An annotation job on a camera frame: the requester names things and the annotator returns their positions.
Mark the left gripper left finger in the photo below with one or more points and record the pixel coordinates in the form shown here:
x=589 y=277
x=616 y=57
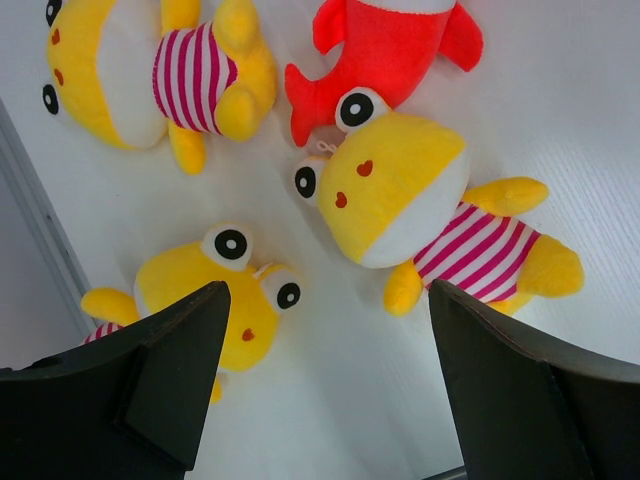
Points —
x=130 y=405

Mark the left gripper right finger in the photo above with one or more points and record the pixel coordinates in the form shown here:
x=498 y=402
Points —
x=527 y=405

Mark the red shark plush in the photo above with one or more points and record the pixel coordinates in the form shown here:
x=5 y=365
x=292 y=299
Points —
x=387 y=46

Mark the left aluminium frame post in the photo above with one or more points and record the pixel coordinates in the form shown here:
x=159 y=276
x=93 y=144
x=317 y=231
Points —
x=43 y=222

